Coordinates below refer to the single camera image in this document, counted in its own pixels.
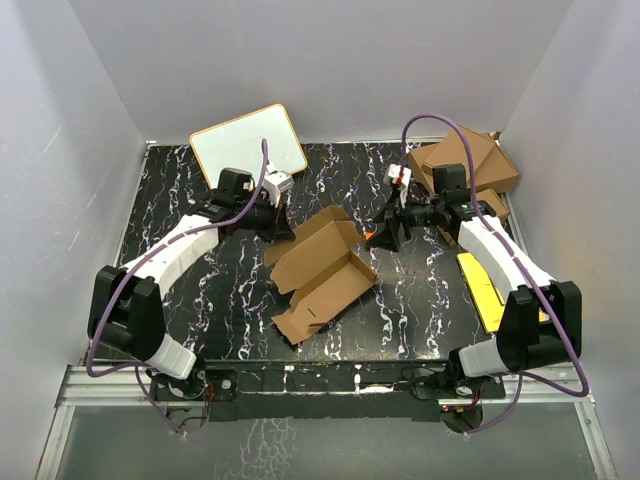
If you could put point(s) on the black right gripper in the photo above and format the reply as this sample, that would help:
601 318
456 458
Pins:
387 237

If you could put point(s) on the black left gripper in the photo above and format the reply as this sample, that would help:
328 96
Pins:
283 232

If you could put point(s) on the cardboard box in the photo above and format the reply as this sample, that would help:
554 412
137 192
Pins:
321 272
486 158
494 201
506 184

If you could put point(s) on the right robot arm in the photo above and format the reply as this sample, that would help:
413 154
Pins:
542 317

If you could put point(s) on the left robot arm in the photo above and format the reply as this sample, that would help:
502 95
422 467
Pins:
127 305

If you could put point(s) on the yellow booklet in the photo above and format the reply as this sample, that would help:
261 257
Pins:
487 300

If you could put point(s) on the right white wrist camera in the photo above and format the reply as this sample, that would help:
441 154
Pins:
399 178

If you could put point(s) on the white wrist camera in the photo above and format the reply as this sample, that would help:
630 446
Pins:
276 183
399 178

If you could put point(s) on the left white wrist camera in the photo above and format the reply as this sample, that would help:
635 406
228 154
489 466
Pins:
276 183

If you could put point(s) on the whiteboard with orange frame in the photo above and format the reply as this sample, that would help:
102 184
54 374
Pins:
237 144

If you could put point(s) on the black base frame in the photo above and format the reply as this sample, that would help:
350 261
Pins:
396 406

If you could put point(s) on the aluminium rail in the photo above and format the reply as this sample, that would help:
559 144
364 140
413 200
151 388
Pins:
233 381

